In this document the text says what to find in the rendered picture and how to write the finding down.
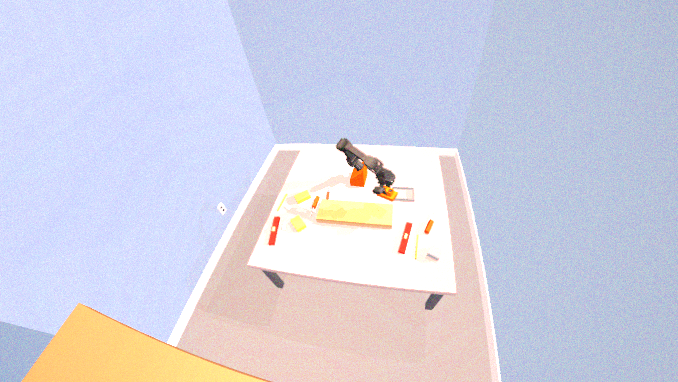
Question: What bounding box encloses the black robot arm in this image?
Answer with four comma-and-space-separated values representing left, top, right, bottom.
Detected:
336, 138, 396, 186

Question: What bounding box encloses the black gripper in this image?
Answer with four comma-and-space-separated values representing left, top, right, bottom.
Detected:
372, 176, 390, 195

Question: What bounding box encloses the red flat bar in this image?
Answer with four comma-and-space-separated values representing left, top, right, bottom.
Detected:
398, 222, 412, 254
268, 217, 280, 245

